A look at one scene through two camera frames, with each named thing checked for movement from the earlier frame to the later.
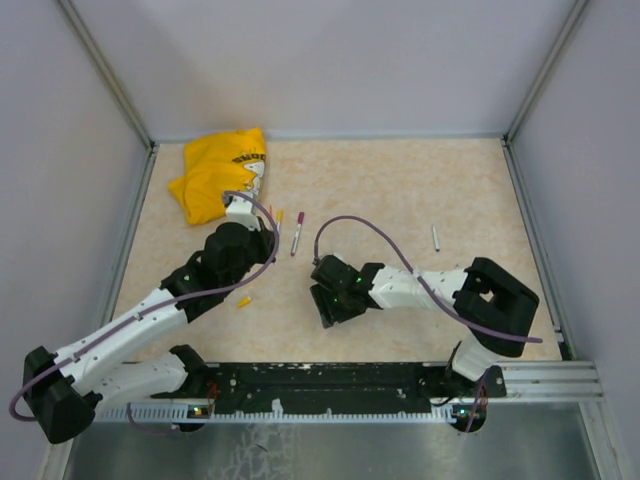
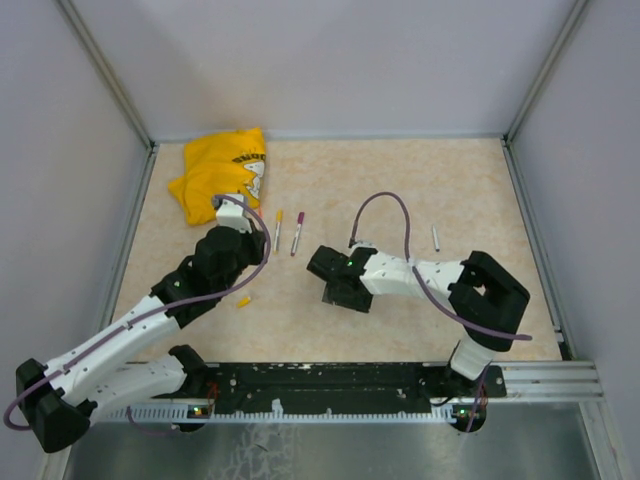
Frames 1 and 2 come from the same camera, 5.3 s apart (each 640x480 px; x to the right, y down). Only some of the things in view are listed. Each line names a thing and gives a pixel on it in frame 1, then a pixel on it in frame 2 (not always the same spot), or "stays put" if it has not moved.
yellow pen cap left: x=244 y=301 stays put
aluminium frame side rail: x=538 y=248 stays put
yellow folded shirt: x=216 y=164 stays put
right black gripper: x=329 y=313 to x=332 y=293
